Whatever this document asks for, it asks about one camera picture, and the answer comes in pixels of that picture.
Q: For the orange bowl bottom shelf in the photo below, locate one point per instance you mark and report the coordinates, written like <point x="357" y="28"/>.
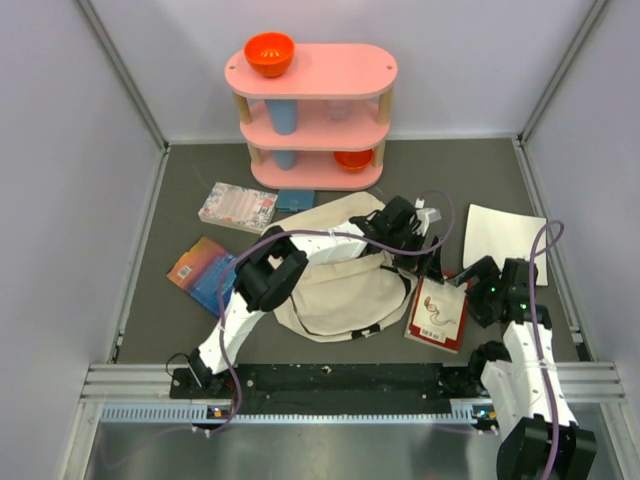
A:
<point x="353" y="161"/>

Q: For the red and white book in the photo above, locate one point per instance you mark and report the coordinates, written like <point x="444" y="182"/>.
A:
<point x="438" y="315"/>

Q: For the cream canvas backpack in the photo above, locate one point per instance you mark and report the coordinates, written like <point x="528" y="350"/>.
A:
<point x="349" y="289"/>

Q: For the small teal notebook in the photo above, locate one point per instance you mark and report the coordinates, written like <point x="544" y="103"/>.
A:
<point x="293" y="201"/>

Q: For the orange bowl on shelf top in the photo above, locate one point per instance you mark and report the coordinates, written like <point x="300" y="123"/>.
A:
<point x="270" y="54"/>

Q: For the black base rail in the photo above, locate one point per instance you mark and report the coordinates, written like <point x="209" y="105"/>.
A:
<point x="433" y="380"/>

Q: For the grey cable duct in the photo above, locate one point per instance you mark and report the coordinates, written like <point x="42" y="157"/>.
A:
<point x="456" y="413"/>

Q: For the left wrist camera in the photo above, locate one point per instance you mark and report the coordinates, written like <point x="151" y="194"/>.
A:
<point x="425" y="216"/>

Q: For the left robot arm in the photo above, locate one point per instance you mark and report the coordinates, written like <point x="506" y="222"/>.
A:
<point x="260" y="280"/>

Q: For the clear glass cup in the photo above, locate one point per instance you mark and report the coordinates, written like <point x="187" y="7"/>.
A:
<point x="338" y="110"/>

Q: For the blue cup shelf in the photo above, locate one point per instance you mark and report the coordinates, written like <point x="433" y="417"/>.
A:
<point x="284" y="159"/>
<point x="283" y="115"/>

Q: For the white square board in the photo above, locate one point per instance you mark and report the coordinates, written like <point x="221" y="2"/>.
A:
<point x="498" y="234"/>

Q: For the floral cover book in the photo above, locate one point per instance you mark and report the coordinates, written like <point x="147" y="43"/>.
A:
<point x="238" y="208"/>

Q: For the blue cup middle shelf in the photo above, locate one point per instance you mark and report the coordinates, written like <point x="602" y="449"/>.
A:
<point x="283" y="115"/>

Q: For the blue paperback book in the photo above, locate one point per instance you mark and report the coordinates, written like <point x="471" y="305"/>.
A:
<point x="199" y="270"/>

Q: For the blue cup bottom shelf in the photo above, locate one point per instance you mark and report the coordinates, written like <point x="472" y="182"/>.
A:
<point x="284" y="159"/>

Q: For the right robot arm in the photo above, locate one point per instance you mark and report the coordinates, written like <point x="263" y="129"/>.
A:
<point x="541" y="438"/>

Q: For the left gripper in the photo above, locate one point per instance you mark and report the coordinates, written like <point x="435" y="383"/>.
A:
<point x="428" y="265"/>

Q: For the pink three-tier shelf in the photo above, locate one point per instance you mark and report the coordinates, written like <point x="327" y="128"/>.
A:
<point x="362" y="73"/>

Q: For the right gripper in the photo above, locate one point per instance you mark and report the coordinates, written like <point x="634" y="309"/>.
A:
<point x="482" y="314"/>

